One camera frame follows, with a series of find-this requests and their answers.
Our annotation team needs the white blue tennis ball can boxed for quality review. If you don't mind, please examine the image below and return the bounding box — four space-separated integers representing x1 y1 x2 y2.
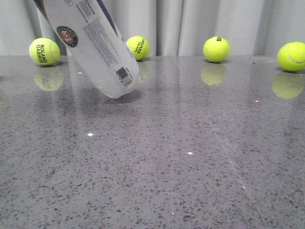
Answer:
34 0 141 99

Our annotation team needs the Head Team tennis ball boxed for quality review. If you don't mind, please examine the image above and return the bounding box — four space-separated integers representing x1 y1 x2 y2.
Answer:
126 36 150 61

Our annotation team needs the Wilson tennis ball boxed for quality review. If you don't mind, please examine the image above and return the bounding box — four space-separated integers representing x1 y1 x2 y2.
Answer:
203 36 230 62

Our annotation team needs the Roland Garros tennis ball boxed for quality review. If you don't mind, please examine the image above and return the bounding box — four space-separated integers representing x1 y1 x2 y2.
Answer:
29 38 61 66

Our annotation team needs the plain yellow tennis ball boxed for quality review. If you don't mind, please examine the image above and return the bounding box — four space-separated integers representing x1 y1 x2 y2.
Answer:
277 42 305 72

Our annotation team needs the grey pleated curtain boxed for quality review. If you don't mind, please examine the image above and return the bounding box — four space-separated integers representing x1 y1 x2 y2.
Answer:
0 0 305 56

